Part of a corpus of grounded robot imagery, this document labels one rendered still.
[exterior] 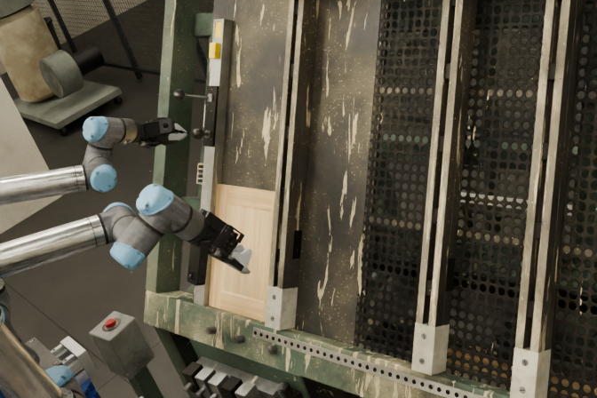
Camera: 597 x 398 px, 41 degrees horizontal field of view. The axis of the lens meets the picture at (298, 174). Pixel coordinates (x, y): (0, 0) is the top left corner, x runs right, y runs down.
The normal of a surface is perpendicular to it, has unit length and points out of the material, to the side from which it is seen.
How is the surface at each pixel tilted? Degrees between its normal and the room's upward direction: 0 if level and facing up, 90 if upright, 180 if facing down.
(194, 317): 56
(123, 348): 90
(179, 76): 90
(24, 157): 90
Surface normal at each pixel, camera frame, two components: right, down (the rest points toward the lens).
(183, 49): 0.74, 0.09
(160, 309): -0.66, -0.02
